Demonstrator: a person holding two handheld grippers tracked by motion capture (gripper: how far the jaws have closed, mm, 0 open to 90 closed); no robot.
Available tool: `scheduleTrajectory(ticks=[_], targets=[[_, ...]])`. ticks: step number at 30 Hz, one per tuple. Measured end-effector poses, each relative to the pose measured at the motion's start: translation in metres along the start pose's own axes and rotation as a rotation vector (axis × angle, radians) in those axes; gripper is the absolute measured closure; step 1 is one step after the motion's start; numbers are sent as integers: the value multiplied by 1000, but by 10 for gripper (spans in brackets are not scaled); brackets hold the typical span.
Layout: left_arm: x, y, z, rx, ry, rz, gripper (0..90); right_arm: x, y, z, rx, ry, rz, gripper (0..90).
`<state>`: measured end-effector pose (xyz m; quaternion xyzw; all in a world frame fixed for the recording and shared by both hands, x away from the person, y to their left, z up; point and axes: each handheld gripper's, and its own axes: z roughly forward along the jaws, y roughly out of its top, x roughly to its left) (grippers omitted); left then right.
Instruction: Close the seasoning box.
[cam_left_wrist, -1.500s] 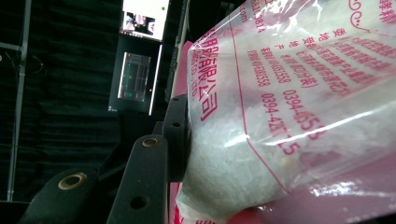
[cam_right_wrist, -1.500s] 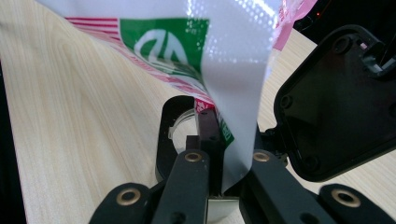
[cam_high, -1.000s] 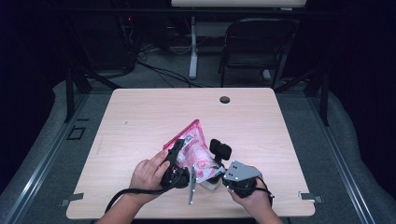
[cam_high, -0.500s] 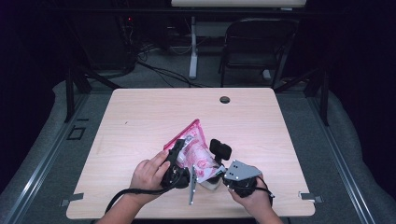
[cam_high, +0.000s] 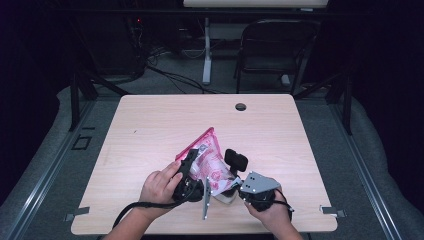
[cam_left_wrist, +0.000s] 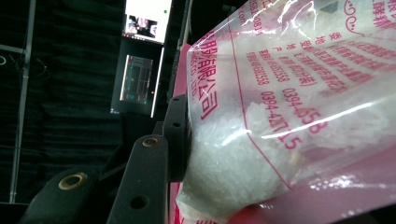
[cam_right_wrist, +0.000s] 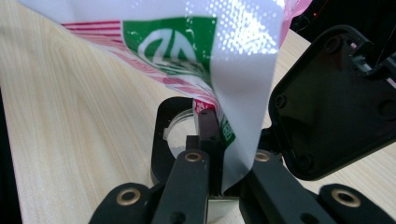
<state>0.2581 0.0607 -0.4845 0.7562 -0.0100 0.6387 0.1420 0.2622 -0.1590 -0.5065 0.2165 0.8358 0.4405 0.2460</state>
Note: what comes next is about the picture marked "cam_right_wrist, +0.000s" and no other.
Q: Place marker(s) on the pink and white plastic bag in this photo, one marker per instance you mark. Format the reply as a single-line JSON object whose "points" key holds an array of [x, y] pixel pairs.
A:
{"points": [[243, 77]]}

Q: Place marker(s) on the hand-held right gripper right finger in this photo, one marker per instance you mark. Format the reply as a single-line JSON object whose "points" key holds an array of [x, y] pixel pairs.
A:
{"points": [[274, 186]]}

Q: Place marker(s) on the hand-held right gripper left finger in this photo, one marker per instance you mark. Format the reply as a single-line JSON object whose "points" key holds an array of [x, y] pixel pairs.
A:
{"points": [[211, 146]]}

